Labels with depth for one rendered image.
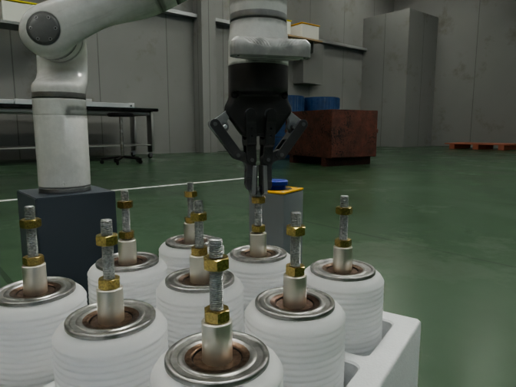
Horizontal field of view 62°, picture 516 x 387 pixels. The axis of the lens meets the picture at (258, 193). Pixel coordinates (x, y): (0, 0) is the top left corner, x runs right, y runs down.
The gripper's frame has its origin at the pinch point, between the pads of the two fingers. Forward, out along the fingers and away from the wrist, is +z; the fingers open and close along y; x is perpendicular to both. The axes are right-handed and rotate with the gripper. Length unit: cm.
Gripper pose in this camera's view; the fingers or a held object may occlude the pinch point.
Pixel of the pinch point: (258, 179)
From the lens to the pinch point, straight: 55.8
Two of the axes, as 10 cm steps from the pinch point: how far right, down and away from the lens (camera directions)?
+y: -9.7, 0.3, -2.2
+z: 0.0, 9.9, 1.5
